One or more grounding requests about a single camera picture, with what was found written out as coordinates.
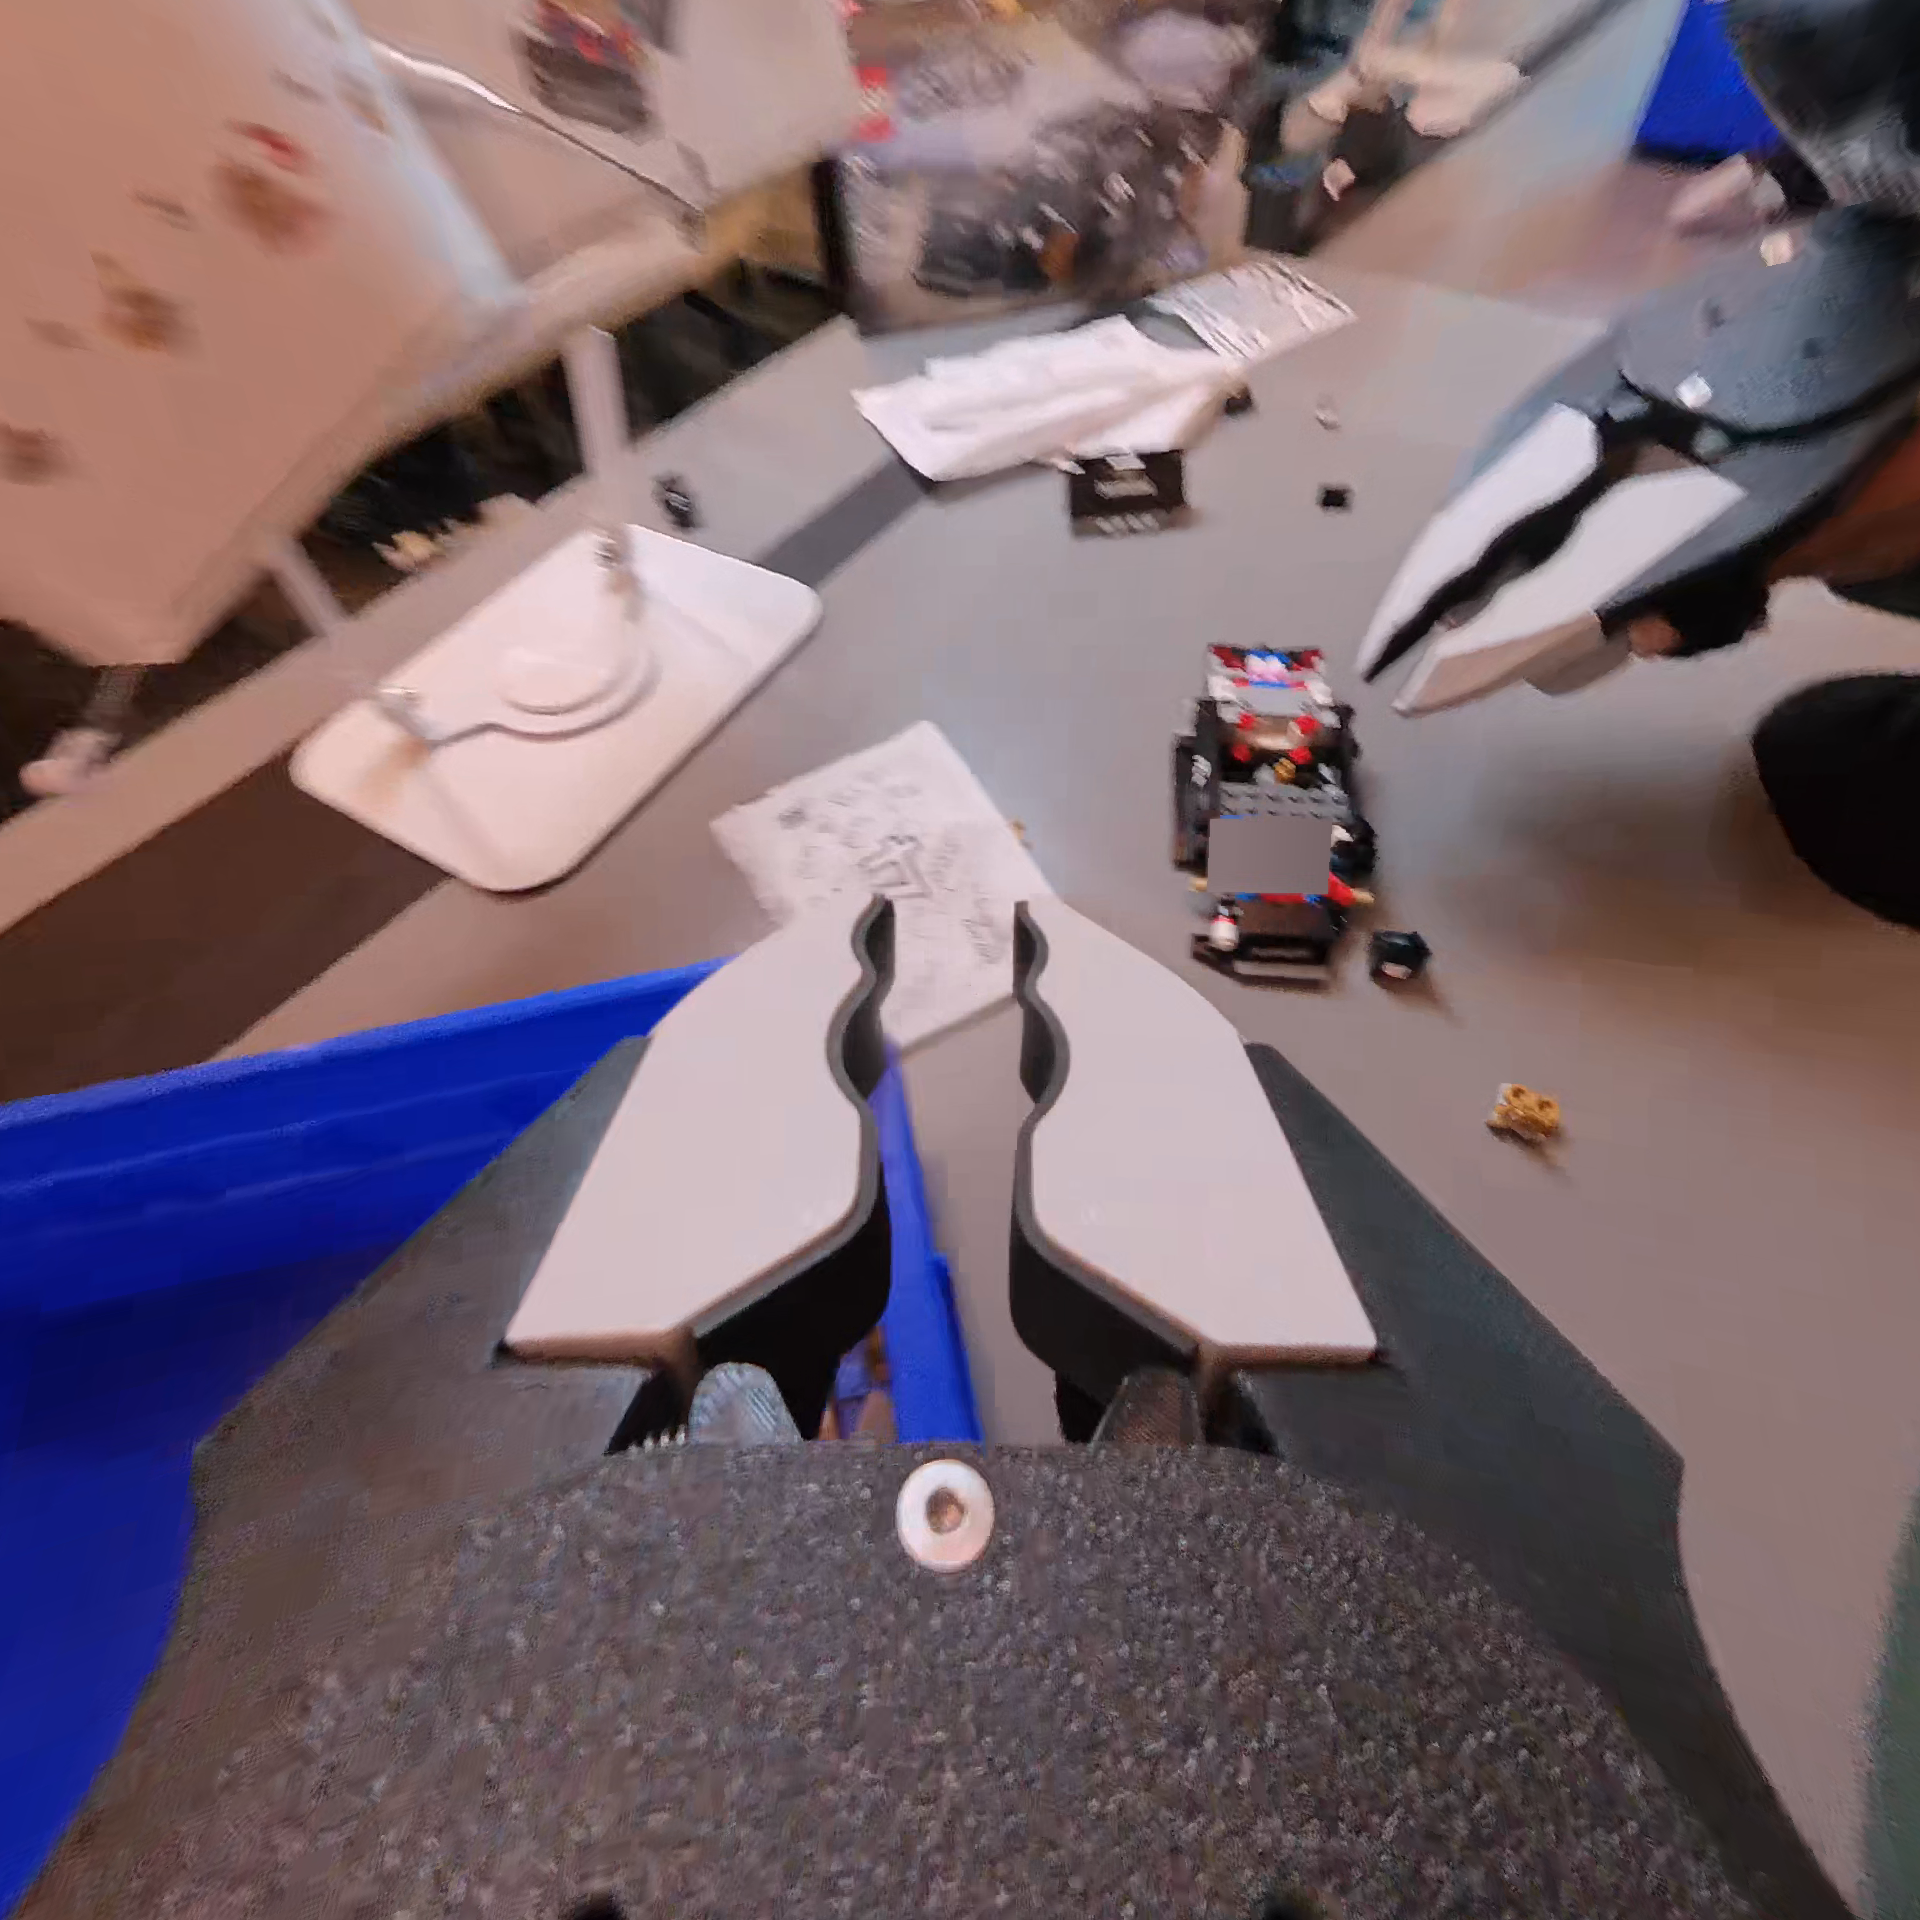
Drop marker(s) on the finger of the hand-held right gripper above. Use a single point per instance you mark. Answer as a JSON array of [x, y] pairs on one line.
[[1485, 509], [1577, 586]]

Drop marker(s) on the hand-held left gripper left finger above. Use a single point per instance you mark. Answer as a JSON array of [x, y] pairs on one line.
[[706, 1171]]

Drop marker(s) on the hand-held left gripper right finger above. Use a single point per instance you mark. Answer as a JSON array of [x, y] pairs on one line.
[[1186, 1184]]

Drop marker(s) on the gold lego engine assembly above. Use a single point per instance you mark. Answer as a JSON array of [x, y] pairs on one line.
[[1525, 1114]]

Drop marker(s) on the black printed lego plate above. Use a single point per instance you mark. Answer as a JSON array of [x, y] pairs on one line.
[[1127, 491]]

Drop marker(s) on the black lego car model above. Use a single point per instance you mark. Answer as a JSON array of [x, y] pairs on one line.
[[1276, 809]]

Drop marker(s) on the blue plastic parts bin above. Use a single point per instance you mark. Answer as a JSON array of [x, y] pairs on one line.
[[225, 1201]]

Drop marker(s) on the white book stand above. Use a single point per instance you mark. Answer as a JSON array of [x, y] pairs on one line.
[[601, 675]]

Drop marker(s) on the lego instruction booklet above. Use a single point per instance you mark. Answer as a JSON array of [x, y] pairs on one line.
[[225, 299]]

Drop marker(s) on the lego set box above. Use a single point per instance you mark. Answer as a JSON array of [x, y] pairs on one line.
[[1037, 165]]

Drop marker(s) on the person's right hand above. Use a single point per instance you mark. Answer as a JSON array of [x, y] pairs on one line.
[[1876, 524]]

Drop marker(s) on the blue plastic storage bin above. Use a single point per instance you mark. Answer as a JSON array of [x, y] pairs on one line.
[[1705, 75]]

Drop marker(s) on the small black box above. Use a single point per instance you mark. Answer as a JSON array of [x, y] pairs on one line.
[[1372, 146], [1284, 201]]

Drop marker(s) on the white numbered paper bag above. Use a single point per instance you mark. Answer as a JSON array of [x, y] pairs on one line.
[[870, 840]]

